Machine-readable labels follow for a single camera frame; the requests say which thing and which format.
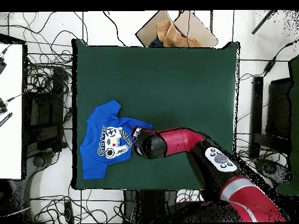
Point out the black ribbed strip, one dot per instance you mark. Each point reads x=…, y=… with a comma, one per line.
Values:
x=5, y=119

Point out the brown cardboard box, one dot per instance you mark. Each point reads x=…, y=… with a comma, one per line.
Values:
x=149, y=30

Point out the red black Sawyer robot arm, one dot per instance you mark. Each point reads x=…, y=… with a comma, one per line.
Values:
x=210, y=168

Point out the dark green table cloth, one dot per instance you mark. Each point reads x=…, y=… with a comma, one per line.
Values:
x=295, y=116
x=175, y=81

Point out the black rod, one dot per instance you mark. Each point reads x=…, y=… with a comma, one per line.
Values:
x=262, y=22

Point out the black device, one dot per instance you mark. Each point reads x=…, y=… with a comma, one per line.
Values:
x=2, y=107
x=1, y=66

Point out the black power strip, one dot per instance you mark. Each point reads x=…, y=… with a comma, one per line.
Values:
x=69, y=211

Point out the dark blue cloth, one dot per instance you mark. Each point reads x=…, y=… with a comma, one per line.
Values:
x=156, y=43

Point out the tan cloth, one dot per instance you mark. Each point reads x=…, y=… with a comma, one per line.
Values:
x=172, y=37

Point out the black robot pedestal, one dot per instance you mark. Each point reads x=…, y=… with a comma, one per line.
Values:
x=149, y=205

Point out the black power adapter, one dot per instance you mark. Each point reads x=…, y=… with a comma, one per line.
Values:
x=269, y=66

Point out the blue printed T-shirt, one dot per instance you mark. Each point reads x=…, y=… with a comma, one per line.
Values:
x=98, y=130

